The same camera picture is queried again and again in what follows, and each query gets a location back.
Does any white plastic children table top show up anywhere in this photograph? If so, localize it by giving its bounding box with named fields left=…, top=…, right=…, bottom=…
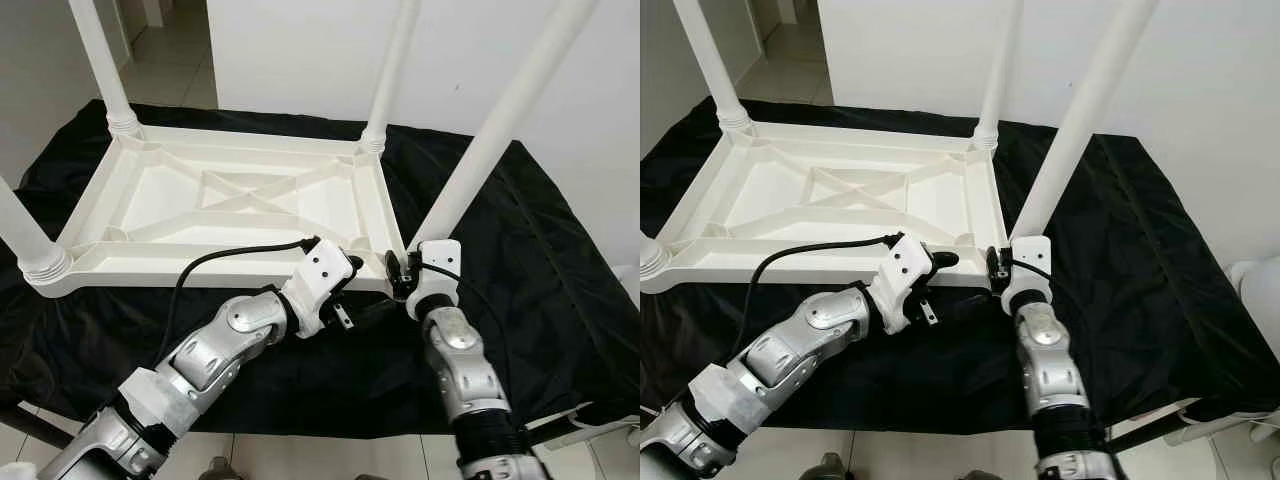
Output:
left=22, top=122, right=411, bottom=299
left=640, top=120, right=1009, bottom=296

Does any black cloth table cover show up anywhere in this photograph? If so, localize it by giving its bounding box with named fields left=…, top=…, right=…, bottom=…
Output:
left=0, top=98, right=640, bottom=436
left=640, top=97, right=1280, bottom=431

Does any white floor fan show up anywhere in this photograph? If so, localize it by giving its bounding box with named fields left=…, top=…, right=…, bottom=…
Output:
left=1230, top=258, right=1280, bottom=331

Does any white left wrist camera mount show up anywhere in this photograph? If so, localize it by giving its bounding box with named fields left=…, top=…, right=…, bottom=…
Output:
left=285, top=238, right=356, bottom=339
left=868, top=233, right=941, bottom=336

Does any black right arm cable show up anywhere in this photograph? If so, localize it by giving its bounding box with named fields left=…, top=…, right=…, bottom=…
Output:
left=1010, top=255, right=1106, bottom=441
left=420, top=258, right=521, bottom=421

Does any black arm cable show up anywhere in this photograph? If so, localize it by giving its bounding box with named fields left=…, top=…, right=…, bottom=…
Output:
left=420, top=258, right=521, bottom=421
left=170, top=236, right=321, bottom=351
left=1010, top=255, right=1106, bottom=441
left=745, top=232, right=906, bottom=346

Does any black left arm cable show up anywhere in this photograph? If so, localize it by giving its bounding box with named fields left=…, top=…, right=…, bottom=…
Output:
left=745, top=232, right=906, bottom=346
left=170, top=236, right=321, bottom=351

